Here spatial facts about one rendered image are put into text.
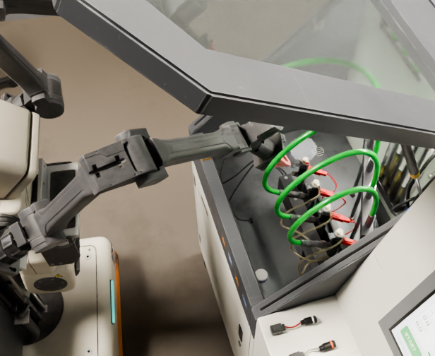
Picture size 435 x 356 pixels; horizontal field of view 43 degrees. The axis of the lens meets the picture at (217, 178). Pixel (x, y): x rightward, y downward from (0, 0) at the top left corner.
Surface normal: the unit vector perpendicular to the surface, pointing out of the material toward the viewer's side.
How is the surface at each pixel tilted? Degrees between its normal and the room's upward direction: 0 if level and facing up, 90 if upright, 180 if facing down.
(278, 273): 0
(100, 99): 0
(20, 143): 42
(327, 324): 0
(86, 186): 66
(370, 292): 76
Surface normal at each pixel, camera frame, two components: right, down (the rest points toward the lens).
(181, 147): 0.74, -0.43
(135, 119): -0.02, -0.56
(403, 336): -0.93, 0.11
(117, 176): 0.24, -0.23
